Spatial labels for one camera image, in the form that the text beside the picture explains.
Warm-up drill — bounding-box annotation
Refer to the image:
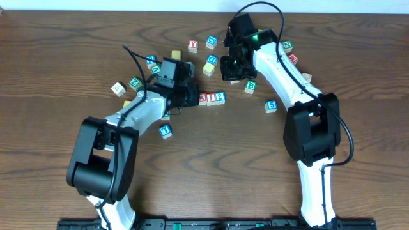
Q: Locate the blue P block left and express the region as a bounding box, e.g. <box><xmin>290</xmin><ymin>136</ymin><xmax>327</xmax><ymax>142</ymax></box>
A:
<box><xmin>146</xmin><ymin>55</ymin><xmax>157</xmax><ymax>69</ymax></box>

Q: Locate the red M block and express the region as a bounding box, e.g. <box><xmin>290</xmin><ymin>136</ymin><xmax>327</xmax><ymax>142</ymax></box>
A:
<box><xmin>288</xmin><ymin>53</ymin><xmax>299</xmax><ymax>65</ymax></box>

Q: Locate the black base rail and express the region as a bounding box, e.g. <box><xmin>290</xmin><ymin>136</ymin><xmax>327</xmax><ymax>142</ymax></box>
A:
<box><xmin>56</xmin><ymin>217</ymin><xmax>378</xmax><ymax>230</ymax></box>

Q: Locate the red I block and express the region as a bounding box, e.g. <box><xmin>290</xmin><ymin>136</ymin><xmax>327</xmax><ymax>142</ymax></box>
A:
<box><xmin>206</xmin><ymin>93</ymin><xmax>216</xmax><ymax>106</ymax></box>

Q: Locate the yellow block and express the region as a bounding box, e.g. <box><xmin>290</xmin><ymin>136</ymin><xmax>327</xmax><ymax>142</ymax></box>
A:
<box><xmin>171</xmin><ymin>50</ymin><xmax>181</xmax><ymax>60</ymax></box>
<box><xmin>123</xmin><ymin>100</ymin><xmax>132</xmax><ymax>107</ymax></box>
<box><xmin>203</xmin><ymin>62</ymin><xmax>215</xmax><ymax>77</ymax></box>

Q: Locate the blue 5 block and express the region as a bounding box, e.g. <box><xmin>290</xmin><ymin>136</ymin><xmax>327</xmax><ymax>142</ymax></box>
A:
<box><xmin>265</xmin><ymin>100</ymin><xmax>278</xmax><ymax>113</ymax></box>

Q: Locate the green B block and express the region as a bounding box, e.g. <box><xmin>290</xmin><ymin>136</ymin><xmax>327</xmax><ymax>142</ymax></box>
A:
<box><xmin>244</xmin><ymin>80</ymin><xmax>257</xmax><ymax>94</ymax></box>

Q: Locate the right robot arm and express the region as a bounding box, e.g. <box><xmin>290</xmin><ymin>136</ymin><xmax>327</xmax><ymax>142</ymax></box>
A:
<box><xmin>220</xmin><ymin>13</ymin><xmax>341</xmax><ymax>227</ymax></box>

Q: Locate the green L block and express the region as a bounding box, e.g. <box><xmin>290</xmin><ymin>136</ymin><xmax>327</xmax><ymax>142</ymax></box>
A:
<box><xmin>161</xmin><ymin>114</ymin><xmax>171</xmax><ymax>121</ymax></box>

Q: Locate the blue 2 block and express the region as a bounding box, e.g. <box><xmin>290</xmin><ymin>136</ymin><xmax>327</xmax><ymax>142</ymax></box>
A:
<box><xmin>215</xmin><ymin>92</ymin><xmax>226</xmax><ymax>105</ymax></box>

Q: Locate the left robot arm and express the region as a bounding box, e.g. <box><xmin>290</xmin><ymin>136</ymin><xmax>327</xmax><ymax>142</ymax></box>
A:
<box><xmin>66</xmin><ymin>57</ymin><xmax>199</xmax><ymax>229</ymax></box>

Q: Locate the plain picture block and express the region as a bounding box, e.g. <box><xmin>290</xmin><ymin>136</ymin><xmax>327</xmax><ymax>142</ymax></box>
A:
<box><xmin>111</xmin><ymin>82</ymin><xmax>126</xmax><ymax>97</ymax></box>
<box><xmin>302</xmin><ymin>73</ymin><xmax>312</xmax><ymax>83</ymax></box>

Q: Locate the plain picture block left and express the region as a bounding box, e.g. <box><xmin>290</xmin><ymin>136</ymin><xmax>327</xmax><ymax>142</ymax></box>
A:
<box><xmin>111</xmin><ymin>82</ymin><xmax>126</xmax><ymax>97</ymax></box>

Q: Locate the blue L block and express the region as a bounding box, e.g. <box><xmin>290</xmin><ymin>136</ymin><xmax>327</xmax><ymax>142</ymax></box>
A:
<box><xmin>159</xmin><ymin>124</ymin><xmax>173</xmax><ymax>139</ymax></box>

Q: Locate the green N block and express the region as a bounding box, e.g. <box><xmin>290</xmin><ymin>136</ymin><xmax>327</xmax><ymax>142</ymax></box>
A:
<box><xmin>282</xmin><ymin>41</ymin><xmax>293</xmax><ymax>53</ymax></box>

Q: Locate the yellow block far left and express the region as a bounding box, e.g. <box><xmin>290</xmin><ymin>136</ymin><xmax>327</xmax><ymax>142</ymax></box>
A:
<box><xmin>123</xmin><ymin>100</ymin><xmax>132</xmax><ymax>107</ymax></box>

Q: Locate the plain picture block right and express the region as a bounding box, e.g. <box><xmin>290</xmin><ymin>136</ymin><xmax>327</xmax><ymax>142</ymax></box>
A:
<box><xmin>302</xmin><ymin>73</ymin><xmax>312</xmax><ymax>83</ymax></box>

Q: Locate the blue C block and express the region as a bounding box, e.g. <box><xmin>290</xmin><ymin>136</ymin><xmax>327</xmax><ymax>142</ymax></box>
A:
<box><xmin>206</xmin><ymin>35</ymin><xmax>218</xmax><ymax>50</ymax></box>

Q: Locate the blue D block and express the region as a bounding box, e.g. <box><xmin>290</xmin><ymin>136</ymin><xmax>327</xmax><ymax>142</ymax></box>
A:
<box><xmin>206</xmin><ymin>54</ymin><xmax>219</xmax><ymax>66</ymax></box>

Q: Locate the green Z block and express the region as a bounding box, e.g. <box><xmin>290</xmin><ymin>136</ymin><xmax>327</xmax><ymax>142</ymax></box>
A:
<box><xmin>128</xmin><ymin>77</ymin><xmax>143</xmax><ymax>91</ymax></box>

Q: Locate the green V block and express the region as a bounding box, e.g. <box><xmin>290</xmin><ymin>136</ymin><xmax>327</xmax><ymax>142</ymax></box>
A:
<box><xmin>151</xmin><ymin>65</ymin><xmax>160</xmax><ymax>74</ymax></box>

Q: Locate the red Y block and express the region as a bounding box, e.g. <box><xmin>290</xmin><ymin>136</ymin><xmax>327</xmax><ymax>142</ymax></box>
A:
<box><xmin>188</xmin><ymin>40</ymin><xmax>199</xmax><ymax>53</ymax></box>

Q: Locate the red A block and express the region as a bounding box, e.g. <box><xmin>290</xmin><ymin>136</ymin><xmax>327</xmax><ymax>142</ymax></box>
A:
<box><xmin>199</xmin><ymin>93</ymin><xmax>207</xmax><ymax>105</ymax></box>

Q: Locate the yellow block centre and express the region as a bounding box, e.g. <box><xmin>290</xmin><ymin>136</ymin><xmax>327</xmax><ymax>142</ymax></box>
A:
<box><xmin>203</xmin><ymin>62</ymin><xmax>215</xmax><ymax>77</ymax></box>

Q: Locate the yellow block upper left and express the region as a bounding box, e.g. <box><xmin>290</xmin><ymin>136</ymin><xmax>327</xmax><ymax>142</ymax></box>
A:
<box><xmin>171</xmin><ymin>50</ymin><xmax>181</xmax><ymax>60</ymax></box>

